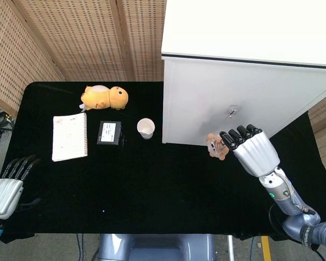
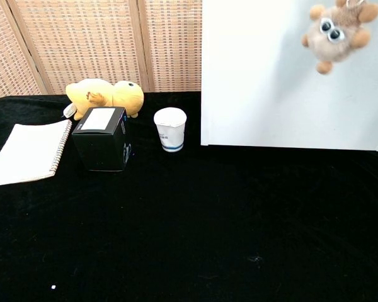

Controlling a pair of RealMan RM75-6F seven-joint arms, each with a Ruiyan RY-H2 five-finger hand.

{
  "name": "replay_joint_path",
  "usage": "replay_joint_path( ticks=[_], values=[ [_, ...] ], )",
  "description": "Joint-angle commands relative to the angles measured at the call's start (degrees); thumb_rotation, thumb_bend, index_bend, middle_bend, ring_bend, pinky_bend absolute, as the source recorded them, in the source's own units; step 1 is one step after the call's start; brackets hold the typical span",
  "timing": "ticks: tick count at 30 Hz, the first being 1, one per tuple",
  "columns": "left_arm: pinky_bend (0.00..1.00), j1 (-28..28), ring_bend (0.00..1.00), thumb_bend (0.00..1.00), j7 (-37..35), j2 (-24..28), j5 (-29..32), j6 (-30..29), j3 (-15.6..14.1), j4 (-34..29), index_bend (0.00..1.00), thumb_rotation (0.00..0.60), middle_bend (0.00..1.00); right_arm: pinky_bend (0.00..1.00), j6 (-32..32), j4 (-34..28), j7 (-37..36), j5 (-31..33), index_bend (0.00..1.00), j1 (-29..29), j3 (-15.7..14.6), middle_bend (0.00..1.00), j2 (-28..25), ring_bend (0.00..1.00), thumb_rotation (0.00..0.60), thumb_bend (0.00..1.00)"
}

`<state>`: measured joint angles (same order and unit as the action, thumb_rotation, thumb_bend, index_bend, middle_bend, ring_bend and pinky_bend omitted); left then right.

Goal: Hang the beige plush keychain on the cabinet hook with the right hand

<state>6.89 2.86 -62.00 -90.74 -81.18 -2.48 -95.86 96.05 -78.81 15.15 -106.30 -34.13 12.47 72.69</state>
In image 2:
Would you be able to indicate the black box with white label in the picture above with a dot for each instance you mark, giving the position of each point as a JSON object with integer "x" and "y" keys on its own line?
{"x": 100, "y": 141}

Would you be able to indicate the white spiral notebook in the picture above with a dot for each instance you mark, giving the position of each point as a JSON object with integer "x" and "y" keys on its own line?
{"x": 28, "y": 154}

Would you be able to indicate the yellow plush toy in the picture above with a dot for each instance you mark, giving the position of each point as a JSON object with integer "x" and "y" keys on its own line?
{"x": 113, "y": 94}

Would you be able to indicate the black tablecloth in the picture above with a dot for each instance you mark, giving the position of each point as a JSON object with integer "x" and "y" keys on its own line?
{"x": 189, "y": 226}

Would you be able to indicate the small brown keychain toy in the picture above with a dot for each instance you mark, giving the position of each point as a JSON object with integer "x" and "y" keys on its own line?
{"x": 337, "y": 37}

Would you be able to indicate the bamboo screen panel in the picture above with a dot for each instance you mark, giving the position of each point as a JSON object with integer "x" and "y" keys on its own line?
{"x": 82, "y": 41}
{"x": 176, "y": 47}
{"x": 6, "y": 56}

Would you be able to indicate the white paper cup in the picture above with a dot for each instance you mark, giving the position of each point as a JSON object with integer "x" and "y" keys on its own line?
{"x": 170, "y": 132}

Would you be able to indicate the white cabinet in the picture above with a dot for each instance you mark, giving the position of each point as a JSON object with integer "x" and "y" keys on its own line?
{"x": 271, "y": 94}

